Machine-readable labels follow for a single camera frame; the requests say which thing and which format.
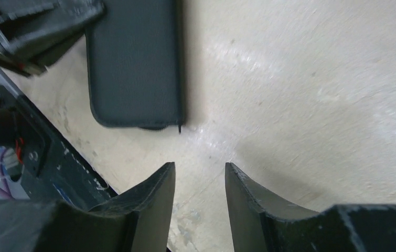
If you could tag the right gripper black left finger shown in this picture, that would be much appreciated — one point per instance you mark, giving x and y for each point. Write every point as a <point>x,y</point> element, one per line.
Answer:
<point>136,220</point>

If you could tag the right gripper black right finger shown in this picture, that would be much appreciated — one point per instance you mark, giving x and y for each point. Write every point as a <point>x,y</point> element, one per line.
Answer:
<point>260,220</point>

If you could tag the black zip tool case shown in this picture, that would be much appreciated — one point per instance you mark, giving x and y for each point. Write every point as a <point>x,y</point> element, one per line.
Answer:
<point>135,65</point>

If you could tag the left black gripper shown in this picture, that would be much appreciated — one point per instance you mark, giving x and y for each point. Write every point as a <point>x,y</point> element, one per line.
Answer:
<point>29,30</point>

